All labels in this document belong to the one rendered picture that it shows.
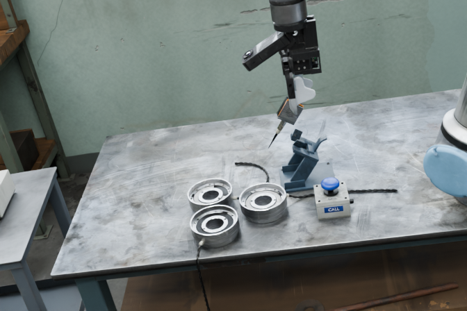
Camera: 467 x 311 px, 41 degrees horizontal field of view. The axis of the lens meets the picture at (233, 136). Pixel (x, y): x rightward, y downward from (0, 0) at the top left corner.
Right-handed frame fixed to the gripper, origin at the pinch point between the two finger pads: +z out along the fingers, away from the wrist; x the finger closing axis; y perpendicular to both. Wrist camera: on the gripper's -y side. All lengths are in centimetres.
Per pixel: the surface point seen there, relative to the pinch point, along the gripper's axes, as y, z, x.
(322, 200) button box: 3.5, 15.2, -16.0
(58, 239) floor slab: -110, 99, 97
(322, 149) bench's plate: 6.4, 19.6, 12.0
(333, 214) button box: 5.5, 18.7, -16.7
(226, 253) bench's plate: -17.9, 19.7, -23.5
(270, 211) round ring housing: -7.8, 16.2, -15.8
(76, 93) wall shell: -100, 53, 151
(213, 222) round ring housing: -20.5, 17.7, -15.0
